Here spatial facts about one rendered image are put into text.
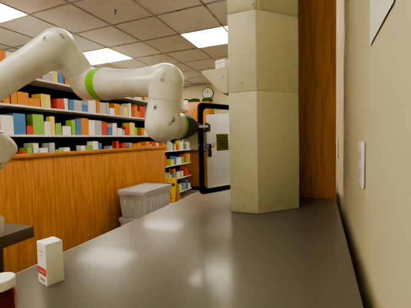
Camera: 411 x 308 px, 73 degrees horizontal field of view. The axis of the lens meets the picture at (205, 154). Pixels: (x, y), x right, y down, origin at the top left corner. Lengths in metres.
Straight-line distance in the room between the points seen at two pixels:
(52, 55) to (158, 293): 0.85
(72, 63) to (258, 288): 0.93
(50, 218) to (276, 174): 2.28
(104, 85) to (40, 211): 2.01
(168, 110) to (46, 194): 2.20
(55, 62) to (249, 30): 0.70
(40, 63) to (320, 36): 1.17
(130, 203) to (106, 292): 2.77
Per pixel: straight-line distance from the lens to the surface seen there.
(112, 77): 1.01
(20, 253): 2.86
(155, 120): 0.82
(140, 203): 3.28
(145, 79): 0.87
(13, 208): 2.75
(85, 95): 1.15
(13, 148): 1.21
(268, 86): 1.12
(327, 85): 1.44
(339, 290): 0.64
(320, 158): 1.42
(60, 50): 1.12
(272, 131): 1.11
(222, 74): 1.13
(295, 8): 1.29
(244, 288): 0.60
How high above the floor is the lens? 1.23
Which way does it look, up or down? 3 degrees down
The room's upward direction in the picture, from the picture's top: 1 degrees counter-clockwise
